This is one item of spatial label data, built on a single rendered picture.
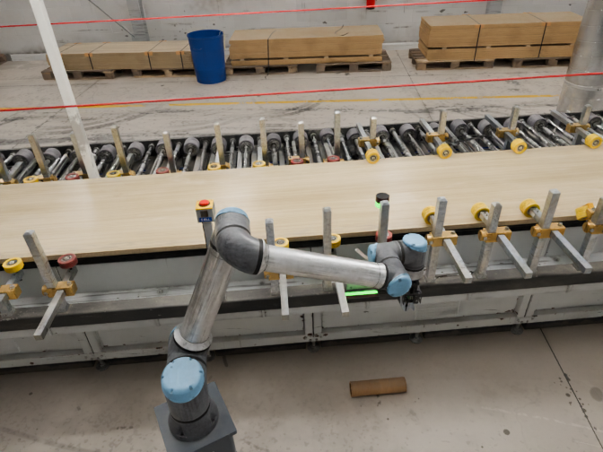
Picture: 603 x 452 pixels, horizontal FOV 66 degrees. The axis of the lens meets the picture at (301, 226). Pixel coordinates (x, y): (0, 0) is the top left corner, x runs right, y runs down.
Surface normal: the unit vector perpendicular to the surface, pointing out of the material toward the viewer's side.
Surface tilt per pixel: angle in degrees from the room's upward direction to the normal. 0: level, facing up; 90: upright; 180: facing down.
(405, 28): 90
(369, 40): 90
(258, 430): 0
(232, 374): 0
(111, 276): 90
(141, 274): 90
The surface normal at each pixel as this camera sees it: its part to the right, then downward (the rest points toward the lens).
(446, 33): -0.03, 0.57
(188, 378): -0.02, -0.77
